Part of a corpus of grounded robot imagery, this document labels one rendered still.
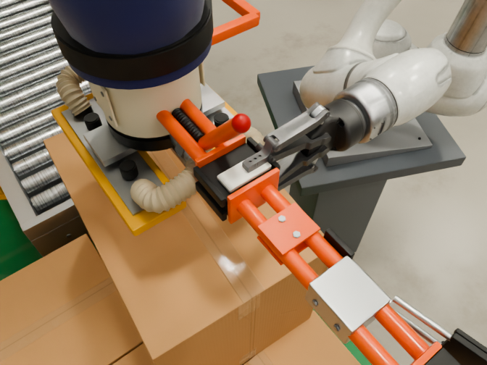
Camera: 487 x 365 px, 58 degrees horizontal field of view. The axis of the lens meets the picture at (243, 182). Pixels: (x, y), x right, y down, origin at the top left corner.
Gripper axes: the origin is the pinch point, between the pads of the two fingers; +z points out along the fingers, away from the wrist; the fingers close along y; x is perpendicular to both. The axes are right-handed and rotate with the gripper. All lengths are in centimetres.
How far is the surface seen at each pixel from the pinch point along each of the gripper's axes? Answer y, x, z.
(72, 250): 69, 52, 25
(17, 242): 123, 107, 45
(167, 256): 28.6, 11.7, 9.7
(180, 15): -17.0, 15.4, -1.7
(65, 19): -17.2, 22.9, 10.3
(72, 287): 69, 41, 30
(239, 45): 123, 165, -120
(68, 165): 29, 45, 16
